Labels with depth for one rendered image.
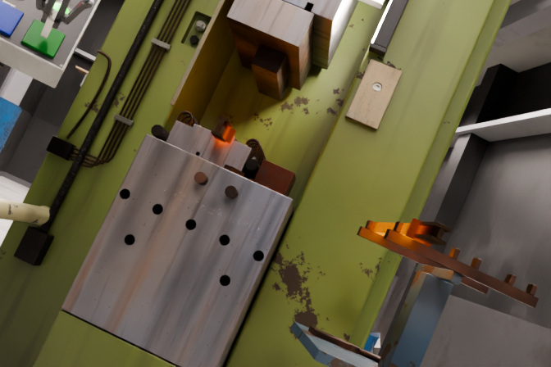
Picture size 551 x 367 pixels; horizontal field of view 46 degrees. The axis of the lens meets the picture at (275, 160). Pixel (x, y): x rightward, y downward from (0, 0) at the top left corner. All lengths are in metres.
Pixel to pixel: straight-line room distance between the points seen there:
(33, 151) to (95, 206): 9.66
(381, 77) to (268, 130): 0.49
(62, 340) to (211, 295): 0.35
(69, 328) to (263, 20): 0.86
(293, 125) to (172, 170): 0.64
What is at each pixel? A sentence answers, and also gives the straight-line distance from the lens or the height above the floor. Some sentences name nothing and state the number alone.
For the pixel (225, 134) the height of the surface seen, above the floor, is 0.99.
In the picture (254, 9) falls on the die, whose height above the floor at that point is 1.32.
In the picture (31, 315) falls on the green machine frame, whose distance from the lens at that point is 1.83.
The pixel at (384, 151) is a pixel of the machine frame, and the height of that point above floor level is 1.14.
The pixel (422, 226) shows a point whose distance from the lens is 1.17.
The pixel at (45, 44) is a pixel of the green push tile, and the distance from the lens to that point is 1.57.
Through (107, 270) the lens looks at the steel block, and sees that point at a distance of 1.55.
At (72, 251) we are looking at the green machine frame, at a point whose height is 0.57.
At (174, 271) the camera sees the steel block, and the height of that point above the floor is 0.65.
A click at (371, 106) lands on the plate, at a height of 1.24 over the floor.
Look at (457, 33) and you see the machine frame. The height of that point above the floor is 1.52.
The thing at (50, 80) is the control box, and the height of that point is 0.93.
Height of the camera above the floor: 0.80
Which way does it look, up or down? 7 degrees up
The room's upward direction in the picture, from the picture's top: 25 degrees clockwise
